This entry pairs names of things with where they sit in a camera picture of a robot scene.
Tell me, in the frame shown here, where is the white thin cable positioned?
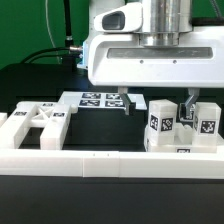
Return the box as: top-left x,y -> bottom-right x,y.
45,0 -> 63,65

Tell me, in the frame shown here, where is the white U-shaped obstacle frame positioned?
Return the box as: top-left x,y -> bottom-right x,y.
0,113 -> 224,179

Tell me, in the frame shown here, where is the black cable bundle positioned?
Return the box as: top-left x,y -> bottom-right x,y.
20,0 -> 84,65

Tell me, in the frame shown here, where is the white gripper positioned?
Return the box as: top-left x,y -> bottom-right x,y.
88,0 -> 224,116

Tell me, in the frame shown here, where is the white chair back part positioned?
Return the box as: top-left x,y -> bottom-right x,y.
0,101 -> 78,150

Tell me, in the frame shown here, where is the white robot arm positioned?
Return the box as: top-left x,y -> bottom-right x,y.
82,0 -> 224,115

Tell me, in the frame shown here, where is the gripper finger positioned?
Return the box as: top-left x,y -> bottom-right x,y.
178,88 -> 200,121

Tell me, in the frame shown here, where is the white chair seat part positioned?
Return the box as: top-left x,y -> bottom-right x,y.
144,123 -> 224,153

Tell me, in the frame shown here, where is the white tag sheet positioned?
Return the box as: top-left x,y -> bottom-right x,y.
58,91 -> 148,112

